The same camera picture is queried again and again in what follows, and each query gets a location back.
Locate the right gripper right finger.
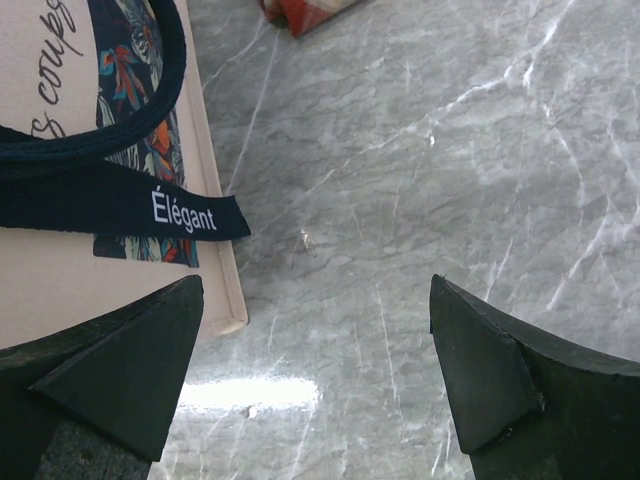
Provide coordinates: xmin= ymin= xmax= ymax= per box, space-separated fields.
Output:
xmin=429 ymin=275 xmax=639 ymax=479

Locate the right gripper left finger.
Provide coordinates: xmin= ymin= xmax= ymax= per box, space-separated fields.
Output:
xmin=1 ymin=275 xmax=203 ymax=479

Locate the cream canvas tote bag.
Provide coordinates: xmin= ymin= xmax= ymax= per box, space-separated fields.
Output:
xmin=1 ymin=1 xmax=249 ymax=348

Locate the red plaid folded cloth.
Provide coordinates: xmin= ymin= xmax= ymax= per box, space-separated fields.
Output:
xmin=258 ymin=0 xmax=358 ymax=38

